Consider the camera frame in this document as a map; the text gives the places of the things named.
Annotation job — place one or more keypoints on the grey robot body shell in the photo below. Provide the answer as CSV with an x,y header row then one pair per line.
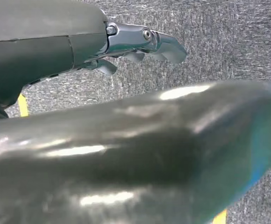
x,y
126,170

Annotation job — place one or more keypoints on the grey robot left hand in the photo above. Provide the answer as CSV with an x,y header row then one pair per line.
x,y
32,46

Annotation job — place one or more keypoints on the yellow floor tape square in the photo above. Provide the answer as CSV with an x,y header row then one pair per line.
x,y
23,106
220,218

